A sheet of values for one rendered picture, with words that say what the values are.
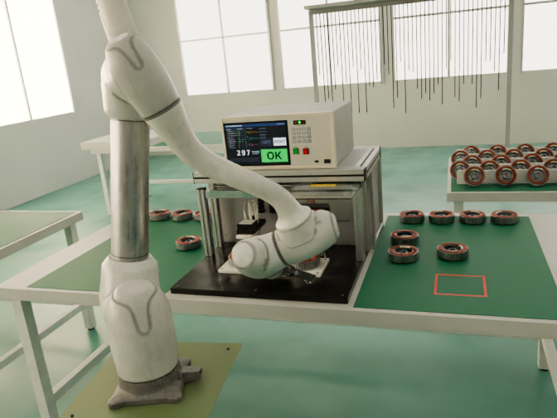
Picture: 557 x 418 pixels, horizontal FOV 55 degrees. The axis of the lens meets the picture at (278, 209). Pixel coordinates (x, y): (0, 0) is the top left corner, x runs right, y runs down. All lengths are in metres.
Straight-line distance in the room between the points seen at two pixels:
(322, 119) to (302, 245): 0.69
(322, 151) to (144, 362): 1.01
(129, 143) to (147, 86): 0.22
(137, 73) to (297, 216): 0.51
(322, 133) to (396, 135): 6.37
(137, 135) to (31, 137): 6.28
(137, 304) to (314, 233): 0.47
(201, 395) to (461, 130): 7.20
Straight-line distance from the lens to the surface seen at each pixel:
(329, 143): 1.94
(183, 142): 1.28
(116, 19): 3.04
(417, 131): 8.25
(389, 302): 1.74
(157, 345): 1.34
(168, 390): 1.40
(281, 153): 1.99
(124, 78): 1.25
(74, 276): 2.30
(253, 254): 1.36
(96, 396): 1.49
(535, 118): 8.28
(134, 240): 1.47
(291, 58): 8.48
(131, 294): 1.32
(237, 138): 2.04
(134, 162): 1.42
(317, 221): 1.36
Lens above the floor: 1.53
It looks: 16 degrees down
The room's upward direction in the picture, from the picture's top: 5 degrees counter-clockwise
